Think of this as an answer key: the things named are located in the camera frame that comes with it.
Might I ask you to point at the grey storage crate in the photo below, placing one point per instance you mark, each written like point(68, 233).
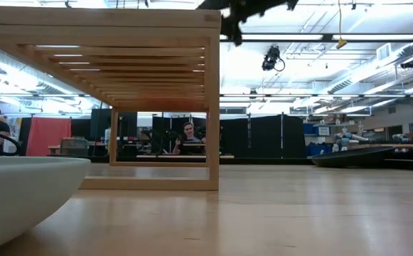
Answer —
point(74, 146)

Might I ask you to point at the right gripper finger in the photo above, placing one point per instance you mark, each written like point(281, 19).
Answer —
point(236, 32)

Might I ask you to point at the red panel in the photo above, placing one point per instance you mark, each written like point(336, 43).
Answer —
point(48, 137)

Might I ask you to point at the black panel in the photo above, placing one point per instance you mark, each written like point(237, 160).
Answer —
point(101, 124)

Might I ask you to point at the black aluminium rig frame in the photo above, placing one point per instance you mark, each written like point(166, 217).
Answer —
point(334, 37)

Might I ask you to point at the colourful patterned banner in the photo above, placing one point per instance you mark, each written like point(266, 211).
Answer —
point(15, 128)

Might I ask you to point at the background wooden workbench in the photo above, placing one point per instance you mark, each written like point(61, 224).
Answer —
point(405, 146)

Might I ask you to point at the white teal background robot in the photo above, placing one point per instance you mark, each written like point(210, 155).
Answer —
point(348, 137)

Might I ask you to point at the pale grey plate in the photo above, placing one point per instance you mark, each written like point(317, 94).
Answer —
point(21, 192)

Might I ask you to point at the black curtain partition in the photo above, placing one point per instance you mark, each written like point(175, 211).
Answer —
point(263, 138)

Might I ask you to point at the blue storage bins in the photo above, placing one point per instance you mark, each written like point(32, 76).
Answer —
point(316, 149)

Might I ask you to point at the black plate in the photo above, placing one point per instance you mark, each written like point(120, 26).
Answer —
point(352, 158)

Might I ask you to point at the black overhead camera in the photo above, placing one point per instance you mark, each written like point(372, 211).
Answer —
point(271, 58)

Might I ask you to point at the wooden slatted shelf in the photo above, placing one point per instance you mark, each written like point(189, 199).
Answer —
point(85, 25)

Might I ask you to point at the black ceiling fixture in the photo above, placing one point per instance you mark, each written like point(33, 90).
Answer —
point(408, 64)

